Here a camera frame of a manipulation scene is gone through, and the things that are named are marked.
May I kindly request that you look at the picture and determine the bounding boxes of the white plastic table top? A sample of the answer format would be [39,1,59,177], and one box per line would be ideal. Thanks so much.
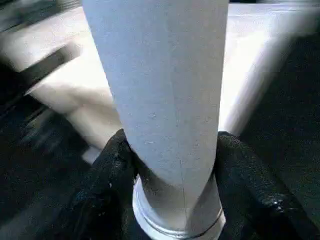
[0,2,320,166]

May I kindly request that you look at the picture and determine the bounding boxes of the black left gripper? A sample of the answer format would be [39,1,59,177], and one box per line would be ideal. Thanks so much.
[0,42,82,108]

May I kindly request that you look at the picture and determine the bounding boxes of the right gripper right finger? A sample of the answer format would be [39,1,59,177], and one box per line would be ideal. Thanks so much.
[215,131,320,240]

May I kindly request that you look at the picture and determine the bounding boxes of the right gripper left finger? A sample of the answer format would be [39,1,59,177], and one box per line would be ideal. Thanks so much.
[57,128,138,240]

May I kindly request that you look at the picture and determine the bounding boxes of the black work mat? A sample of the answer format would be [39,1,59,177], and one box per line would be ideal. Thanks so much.
[0,32,320,240]

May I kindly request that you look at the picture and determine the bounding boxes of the white plastic table leg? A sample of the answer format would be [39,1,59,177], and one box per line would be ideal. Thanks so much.
[81,0,231,240]

